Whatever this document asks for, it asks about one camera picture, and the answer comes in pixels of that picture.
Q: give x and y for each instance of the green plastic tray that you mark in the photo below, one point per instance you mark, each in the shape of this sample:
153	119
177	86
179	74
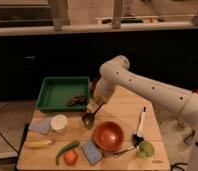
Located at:
57	92

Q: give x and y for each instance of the wooden ladder rack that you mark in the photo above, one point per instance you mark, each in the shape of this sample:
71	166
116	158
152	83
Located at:
34	17

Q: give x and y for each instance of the white paper cup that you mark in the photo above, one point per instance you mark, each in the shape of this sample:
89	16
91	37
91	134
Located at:
59	123

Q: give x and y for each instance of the dark red bowl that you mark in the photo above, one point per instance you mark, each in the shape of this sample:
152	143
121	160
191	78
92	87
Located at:
93	86

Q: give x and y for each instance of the metal spoon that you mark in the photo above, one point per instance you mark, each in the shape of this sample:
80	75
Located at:
118	154

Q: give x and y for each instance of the green chili pepper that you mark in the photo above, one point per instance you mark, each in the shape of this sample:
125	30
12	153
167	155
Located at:
67	147

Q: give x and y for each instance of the orange tomato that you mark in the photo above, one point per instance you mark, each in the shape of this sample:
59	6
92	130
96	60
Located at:
70	157

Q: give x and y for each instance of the small metal cup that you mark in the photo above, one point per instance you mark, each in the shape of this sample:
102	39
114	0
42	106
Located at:
88	120

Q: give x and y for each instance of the orange bowl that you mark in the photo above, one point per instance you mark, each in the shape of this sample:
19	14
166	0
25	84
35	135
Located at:
108	136

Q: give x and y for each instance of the brown grape bunch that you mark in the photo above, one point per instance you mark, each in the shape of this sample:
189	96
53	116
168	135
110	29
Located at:
78	99

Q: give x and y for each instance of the green cup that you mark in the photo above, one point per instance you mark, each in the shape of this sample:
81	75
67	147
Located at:
145	150

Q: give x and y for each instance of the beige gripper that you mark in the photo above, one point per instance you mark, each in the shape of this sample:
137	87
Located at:
95	104

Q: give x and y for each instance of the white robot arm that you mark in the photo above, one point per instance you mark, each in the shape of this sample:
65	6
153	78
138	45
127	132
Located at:
178	100

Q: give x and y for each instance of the blue sponge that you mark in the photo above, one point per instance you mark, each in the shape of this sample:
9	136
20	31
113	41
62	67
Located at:
91	152

